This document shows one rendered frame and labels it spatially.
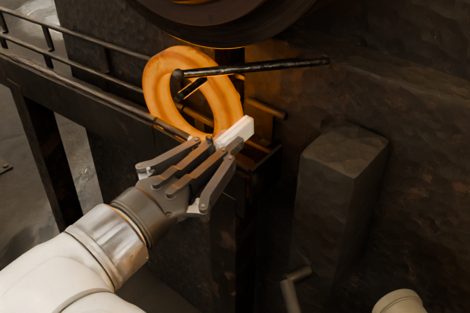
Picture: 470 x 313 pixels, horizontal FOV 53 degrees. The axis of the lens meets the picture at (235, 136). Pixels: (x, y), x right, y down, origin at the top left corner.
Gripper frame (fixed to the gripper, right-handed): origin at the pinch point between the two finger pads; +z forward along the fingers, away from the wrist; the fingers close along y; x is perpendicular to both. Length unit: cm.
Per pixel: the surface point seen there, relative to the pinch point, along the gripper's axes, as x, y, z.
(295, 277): -13.2, 15.4, -6.6
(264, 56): 8.5, -1.2, 8.7
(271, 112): 0.8, 1.5, 6.6
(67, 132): -78, -114, 25
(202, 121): -5.2, -10.6, 3.9
